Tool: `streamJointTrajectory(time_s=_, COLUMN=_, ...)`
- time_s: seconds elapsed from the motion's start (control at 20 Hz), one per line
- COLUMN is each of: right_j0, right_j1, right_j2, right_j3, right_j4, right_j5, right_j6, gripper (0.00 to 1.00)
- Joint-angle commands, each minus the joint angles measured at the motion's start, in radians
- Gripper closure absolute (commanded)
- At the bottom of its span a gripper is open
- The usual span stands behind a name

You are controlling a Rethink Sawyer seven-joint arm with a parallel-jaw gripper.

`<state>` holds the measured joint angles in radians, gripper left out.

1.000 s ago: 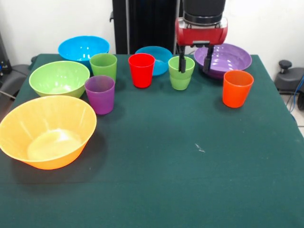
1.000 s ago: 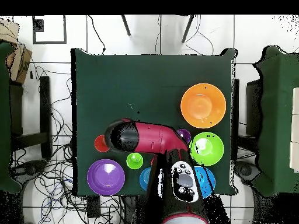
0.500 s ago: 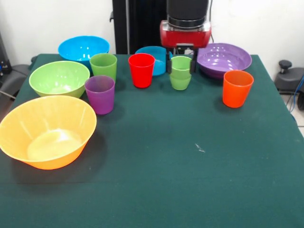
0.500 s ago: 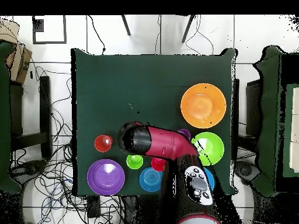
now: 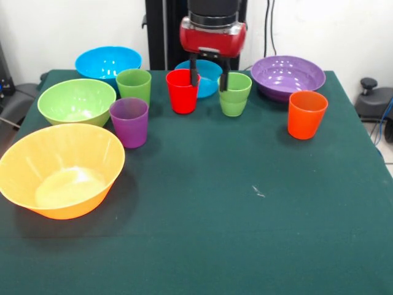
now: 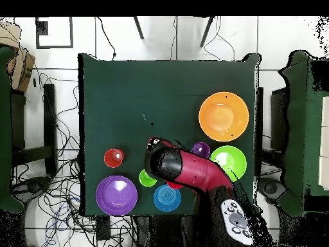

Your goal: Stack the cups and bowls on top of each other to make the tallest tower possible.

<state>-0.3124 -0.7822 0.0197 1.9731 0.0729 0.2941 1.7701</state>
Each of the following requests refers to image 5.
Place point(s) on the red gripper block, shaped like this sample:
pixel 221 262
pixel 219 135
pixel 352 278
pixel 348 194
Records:
pixel 212 40

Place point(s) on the red plastic cup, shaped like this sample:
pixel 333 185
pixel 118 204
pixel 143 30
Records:
pixel 182 98

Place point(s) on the orange plastic cup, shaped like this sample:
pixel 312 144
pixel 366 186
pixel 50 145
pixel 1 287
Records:
pixel 307 120

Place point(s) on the small blue plastic bowl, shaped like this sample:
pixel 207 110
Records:
pixel 210 83

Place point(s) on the ridged green plastic cup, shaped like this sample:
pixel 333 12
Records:
pixel 235 104

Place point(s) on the smooth green plastic cup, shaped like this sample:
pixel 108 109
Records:
pixel 133 89

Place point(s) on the purple plastic bowl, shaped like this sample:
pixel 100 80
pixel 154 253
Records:
pixel 285 77

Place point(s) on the purple plastic cup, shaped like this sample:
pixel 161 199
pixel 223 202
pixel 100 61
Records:
pixel 129 129

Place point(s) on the large blue plastic bowl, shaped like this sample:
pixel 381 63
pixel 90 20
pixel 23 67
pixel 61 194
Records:
pixel 104 64

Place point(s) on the green plastic bowl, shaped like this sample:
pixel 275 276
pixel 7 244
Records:
pixel 76 104

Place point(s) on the dark green tablecloth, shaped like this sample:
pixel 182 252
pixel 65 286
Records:
pixel 215 215

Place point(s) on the orange plastic bowl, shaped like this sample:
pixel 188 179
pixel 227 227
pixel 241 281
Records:
pixel 61 184

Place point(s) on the black equipment box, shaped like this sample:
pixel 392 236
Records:
pixel 6 80

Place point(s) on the grey pedestal foot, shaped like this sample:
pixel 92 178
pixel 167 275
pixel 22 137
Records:
pixel 374 101
pixel 18 98

